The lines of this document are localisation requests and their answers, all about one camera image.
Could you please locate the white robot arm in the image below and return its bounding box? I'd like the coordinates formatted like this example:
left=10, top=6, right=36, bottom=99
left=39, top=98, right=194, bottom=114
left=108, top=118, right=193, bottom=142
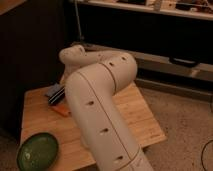
left=59, top=45, right=154, bottom=171

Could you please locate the grey blue sponge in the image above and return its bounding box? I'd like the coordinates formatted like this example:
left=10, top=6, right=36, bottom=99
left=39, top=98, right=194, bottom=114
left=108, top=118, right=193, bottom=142
left=45, top=84, right=64, bottom=98

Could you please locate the long grey metal case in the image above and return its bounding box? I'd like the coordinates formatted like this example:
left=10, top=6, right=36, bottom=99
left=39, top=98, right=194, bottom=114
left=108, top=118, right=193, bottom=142
left=70, top=41, right=213, bottom=83

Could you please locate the orange flat block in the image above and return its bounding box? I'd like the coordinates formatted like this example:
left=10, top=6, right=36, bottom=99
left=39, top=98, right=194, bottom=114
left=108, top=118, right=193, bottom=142
left=52, top=104, right=70, bottom=117

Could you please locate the thin metal pole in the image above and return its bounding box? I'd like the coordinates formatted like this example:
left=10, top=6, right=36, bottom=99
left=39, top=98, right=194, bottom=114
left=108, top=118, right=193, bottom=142
left=74, top=0, right=84, bottom=44

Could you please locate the dark wooden cabinet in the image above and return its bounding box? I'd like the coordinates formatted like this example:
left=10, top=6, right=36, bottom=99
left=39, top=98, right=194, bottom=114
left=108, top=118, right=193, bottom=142
left=0, top=0, right=69, bottom=140

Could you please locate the green round bowl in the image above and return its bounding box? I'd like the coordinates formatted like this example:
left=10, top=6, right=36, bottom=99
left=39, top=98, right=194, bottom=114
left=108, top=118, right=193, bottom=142
left=16, top=132, right=59, bottom=171

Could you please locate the cluttered white shelf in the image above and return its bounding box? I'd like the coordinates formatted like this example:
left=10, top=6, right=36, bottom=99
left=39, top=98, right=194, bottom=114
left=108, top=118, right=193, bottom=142
left=69, top=0, right=213, bottom=22

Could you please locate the black case handle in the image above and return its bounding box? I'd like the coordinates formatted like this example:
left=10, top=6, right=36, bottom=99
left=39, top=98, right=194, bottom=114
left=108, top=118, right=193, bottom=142
left=169, top=57, right=200, bottom=68

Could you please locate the black cable on floor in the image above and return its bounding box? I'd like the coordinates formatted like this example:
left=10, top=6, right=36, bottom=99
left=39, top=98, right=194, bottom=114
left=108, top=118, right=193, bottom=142
left=200, top=139, right=213, bottom=171

